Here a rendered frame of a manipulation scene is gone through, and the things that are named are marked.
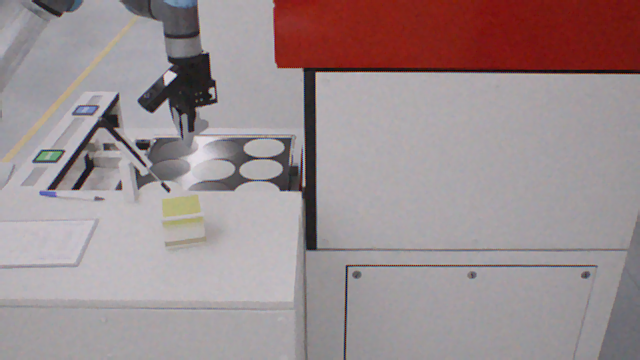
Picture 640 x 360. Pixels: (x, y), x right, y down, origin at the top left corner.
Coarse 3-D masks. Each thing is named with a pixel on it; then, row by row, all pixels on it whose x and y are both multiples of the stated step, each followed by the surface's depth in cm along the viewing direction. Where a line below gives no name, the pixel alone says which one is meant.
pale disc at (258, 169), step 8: (256, 160) 161; (264, 160) 161; (240, 168) 157; (248, 168) 157; (256, 168) 157; (264, 168) 157; (272, 168) 157; (280, 168) 157; (248, 176) 154; (256, 176) 154; (264, 176) 154; (272, 176) 154
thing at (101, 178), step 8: (96, 168) 161; (104, 168) 161; (112, 168) 161; (96, 176) 158; (104, 176) 158; (112, 176) 158; (88, 184) 154; (96, 184) 154; (104, 184) 154; (112, 184) 154; (120, 184) 157
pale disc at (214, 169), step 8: (216, 160) 161; (192, 168) 157; (200, 168) 157; (208, 168) 157; (216, 168) 157; (224, 168) 157; (232, 168) 157; (200, 176) 153; (208, 176) 153; (216, 176) 153; (224, 176) 154
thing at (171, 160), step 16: (160, 144) 168; (176, 144) 168; (192, 144) 168; (208, 144) 168; (224, 144) 168; (240, 144) 168; (288, 144) 168; (160, 160) 161; (176, 160) 161; (192, 160) 161; (208, 160) 161; (224, 160) 161; (240, 160) 161; (272, 160) 161; (288, 160) 161; (144, 176) 154; (160, 176) 154; (176, 176) 154; (192, 176) 154; (240, 176) 154
